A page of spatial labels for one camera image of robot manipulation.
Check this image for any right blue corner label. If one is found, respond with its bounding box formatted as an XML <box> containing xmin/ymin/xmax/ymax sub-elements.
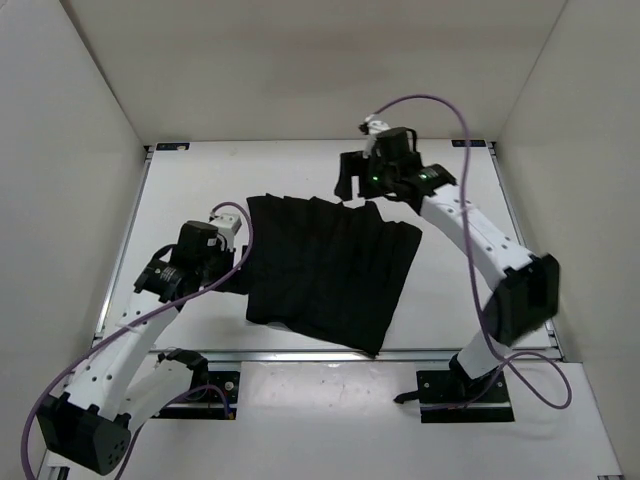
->
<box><xmin>451</xmin><ymin>139</ymin><xmax>486</xmax><ymax>148</ymax></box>

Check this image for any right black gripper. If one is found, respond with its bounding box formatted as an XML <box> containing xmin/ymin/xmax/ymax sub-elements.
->
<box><xmin>335</xmin><ymin>152</ymin><xmax>397</xmax><ymax>204</ymax></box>

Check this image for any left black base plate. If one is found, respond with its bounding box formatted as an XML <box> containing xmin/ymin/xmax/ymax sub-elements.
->
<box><xmin>155</xmin><ymin>363</ymin><xmax>241</xmax><ymax>421</ymax></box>

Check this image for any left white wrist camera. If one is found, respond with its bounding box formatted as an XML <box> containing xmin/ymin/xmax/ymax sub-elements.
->
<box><xmin>209</xmin><ymin>213</ymin><xmax>242</xmax><ymax>251</ymax></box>

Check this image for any blue corner label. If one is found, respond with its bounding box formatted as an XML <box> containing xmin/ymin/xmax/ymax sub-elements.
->
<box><xmin>451</xmin><ymin>139</ymin><xmax>486</xmax><ymax>148</ymax></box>
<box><xmin>155</xmin><ymin>142</ymin><xmax>190</xmax><ymax>151</ymax></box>

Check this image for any black skirt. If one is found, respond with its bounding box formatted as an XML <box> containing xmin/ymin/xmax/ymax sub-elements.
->
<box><xmin>241</xmin><ymin>195</ymin><xmax>422</xmax><ymax>357</ymax></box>

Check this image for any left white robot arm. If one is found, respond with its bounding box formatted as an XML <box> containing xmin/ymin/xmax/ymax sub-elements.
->
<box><xmin>36</xmin><ymin>213</ymin><xmax>242</xmax><ymax>476</ymax></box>

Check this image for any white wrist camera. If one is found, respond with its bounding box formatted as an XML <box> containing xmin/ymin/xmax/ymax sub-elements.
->
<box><xmin>359</xmin><ymin>114</ymin><xmax>390</xmax><ymax>158</ymax></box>
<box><xmin>209</xmin><ymin>213</ymin><xmax>242</xmax><ymax>251</ymax></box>

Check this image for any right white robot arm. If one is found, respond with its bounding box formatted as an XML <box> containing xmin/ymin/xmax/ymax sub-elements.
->
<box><xmin>334</xmin><ymin>120</ymin><xmax>560</xmax><ymax>401</ymax></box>

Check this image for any left blue corner label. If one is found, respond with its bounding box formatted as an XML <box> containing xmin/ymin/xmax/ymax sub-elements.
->
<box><xmin>155</xmin><ymin>142</ymin><xmax>190</xmax><ymax>151</ymax></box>

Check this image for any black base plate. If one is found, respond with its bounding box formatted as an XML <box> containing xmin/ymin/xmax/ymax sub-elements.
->
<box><xmin>416</xmin><ymin>370</ymin><xmax>515</xmax><ymax>424</ymax></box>
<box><xmin>155</xmin><ymin>363</ymin><xmax>241</xmax><ymax>421</ymax></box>

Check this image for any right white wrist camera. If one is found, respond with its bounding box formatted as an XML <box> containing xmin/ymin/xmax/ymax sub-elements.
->
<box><xmin>359</xmin><ymin>114</ymin><xmax>390</xmax><ymax>158</ymax></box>

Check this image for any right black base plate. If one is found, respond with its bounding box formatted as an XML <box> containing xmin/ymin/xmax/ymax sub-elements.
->
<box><xmin>416</xmin><ymin>370</ymin><xmax>515</xmax><ymax>424</ymax></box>

